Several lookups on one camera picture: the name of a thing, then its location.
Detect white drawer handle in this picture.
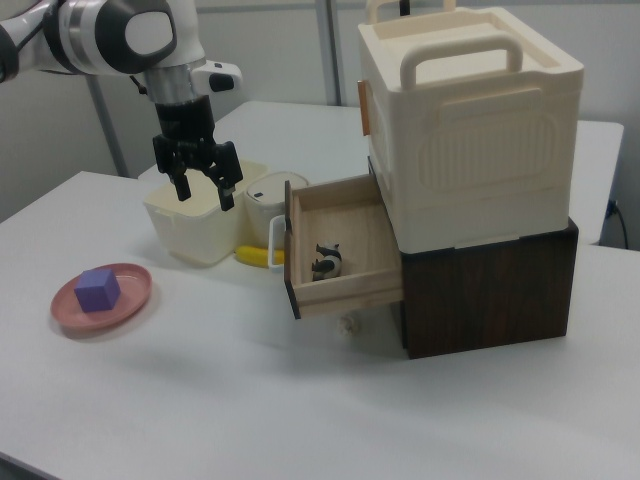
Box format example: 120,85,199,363
267,215,289,272

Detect black white cow figurine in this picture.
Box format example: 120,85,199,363
310,242,344,282

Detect black cable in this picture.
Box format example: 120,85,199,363
607,198,632,248

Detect small white lidded trash can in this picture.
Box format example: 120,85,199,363
243,171,310,248

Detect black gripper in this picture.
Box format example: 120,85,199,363
152,94,244,212

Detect dark wooden cabinet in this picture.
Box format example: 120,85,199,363
366,155,581,361

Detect light wooden drawer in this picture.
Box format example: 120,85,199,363
282,172,404,320

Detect cream plastic storage box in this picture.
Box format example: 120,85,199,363
356,0,586,252

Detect purple cube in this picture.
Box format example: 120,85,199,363
73,268,122,314

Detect pink plate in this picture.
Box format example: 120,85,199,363
49,262,153,331

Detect cream plastic bin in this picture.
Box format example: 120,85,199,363
143,158,268,267

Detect small beige crumpled object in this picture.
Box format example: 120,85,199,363
336,314,362,338

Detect yellow banana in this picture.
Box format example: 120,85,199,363
234,244,285,267

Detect grey metal post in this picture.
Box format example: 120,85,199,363
84,74,129,177

